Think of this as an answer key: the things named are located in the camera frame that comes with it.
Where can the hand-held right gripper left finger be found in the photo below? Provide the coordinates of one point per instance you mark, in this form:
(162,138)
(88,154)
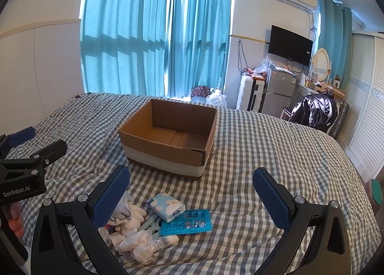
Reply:
(109,200)

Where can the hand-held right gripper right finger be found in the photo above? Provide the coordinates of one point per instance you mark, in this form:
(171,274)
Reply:
(271,200)

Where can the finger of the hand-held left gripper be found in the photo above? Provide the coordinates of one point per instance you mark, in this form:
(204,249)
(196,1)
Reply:
(21,137)
(49,150)

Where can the white cotton glove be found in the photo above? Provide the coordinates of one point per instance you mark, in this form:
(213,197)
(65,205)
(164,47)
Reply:
(133,213)

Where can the pale plastic clothes hanger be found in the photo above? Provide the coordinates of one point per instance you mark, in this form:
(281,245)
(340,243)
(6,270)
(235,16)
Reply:
(150,227)

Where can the blue tissue pack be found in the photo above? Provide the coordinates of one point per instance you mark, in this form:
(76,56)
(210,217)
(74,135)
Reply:
(165,206)

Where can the white tube with barcode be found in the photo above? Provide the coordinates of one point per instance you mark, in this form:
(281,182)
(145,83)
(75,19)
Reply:
(165,243)

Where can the cardboard box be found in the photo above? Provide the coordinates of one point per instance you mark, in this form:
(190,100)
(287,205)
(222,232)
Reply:
(156,146)

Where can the blue pill blister pack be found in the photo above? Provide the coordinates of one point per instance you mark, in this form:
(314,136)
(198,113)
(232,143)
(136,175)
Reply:
(192,227)

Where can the person's left hand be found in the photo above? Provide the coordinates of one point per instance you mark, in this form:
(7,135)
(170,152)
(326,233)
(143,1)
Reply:
(16,222)

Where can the checked grey bed sheet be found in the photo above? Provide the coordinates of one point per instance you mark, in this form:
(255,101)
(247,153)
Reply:
(240,143)

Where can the wooden chair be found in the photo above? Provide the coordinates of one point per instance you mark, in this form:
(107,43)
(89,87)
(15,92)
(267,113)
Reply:
(285,113)

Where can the shiny black jacket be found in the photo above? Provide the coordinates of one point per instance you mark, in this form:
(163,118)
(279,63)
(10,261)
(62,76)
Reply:
(315,111)

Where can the green round object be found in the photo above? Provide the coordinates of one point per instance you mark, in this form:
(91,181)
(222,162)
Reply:
(377,192)

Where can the dark grey suitcase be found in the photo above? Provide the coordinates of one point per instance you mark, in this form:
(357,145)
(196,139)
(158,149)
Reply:
(342,119)

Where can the white suitcase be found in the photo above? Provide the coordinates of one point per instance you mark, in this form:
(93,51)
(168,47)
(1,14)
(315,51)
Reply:
(244,95)

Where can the silver small fridge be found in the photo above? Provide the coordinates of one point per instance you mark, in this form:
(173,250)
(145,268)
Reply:
(279,89)

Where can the white vanity table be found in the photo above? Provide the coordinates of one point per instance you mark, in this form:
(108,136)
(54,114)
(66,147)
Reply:
(303,89)

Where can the clear plastic water jug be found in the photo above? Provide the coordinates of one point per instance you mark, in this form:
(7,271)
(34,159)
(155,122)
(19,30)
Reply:
(216,98)

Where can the red snack packets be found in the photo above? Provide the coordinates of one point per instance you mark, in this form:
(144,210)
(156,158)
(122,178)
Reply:
(255,74)

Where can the dark floral bag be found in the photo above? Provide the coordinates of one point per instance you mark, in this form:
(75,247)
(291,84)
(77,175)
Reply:
(200,91)

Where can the white louvered wardrobe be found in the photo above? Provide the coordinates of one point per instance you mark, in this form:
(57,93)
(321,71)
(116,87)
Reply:
(366,107)

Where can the clear plastic bag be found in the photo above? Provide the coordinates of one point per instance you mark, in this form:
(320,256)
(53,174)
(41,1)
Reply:
(264,66)

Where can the wide teal curtain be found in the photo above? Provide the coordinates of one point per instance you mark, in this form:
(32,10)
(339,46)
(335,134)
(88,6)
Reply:
(123,29)

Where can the white oval mirror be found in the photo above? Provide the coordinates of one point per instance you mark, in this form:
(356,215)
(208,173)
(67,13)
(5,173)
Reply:
(320,63)

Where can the teal curtain beside wardrobe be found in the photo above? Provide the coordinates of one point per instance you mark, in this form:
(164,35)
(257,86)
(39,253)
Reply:
(333,38)

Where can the narrow teal curtain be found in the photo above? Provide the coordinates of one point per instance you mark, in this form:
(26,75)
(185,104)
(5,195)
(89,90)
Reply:
(201,29)

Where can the black wall television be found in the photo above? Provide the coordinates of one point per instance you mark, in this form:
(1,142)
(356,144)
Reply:
(289,44)

